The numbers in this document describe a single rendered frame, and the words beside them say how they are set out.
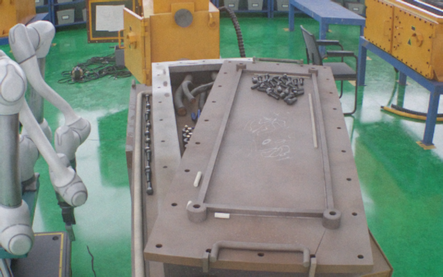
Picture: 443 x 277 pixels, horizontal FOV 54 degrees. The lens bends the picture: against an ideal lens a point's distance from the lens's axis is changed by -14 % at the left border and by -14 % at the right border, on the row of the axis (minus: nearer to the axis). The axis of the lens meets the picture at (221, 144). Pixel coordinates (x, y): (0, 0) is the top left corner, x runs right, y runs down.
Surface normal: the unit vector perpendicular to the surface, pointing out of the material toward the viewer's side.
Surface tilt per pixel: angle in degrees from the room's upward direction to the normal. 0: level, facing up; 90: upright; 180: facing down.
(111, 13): 90
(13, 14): 90
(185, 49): 90
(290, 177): 0
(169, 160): 0
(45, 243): 0
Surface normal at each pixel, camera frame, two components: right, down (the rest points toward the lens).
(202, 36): 0.18, 0.44
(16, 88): 0.60, 0.26
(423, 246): 0.00, -0.90
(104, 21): -0.15, 0.44
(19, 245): 0.58, 0.45
